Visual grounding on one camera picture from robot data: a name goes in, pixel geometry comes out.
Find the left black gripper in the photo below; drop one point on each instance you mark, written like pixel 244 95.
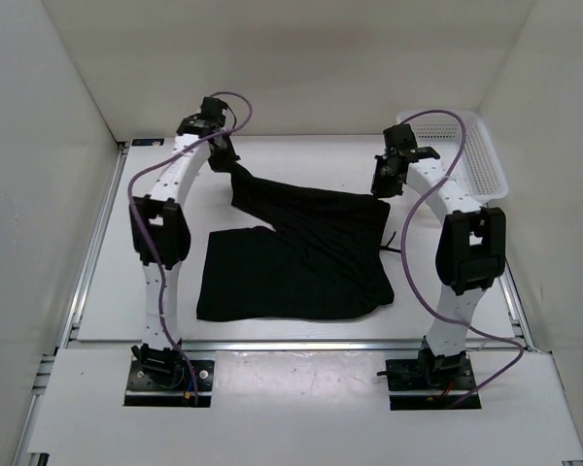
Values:
pixel 227 163

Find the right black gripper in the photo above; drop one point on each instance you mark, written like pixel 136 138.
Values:
pixel 378 188

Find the black shorts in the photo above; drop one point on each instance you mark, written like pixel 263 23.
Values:
pixel 315 257

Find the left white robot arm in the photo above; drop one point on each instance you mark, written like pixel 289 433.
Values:
pixel 161 238

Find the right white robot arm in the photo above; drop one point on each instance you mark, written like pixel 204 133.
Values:
pixel 470 254

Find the white perforated plastic basket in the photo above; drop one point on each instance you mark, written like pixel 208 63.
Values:
pixel 462 141

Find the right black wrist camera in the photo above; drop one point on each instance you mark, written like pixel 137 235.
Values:
pixel 399 138

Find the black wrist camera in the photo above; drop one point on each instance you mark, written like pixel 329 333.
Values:
pixel 399 138
pixel 214 110

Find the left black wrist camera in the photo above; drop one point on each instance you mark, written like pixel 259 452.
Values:
pixel 214 110

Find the black corner bracket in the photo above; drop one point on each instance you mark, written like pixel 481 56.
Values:
pixel 147 142

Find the aluminium front rail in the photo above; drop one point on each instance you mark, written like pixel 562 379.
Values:
pixel 304 345

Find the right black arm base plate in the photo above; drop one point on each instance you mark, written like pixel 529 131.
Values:
pixel 410 390

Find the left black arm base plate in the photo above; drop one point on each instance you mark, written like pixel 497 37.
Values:
pixel 143 389

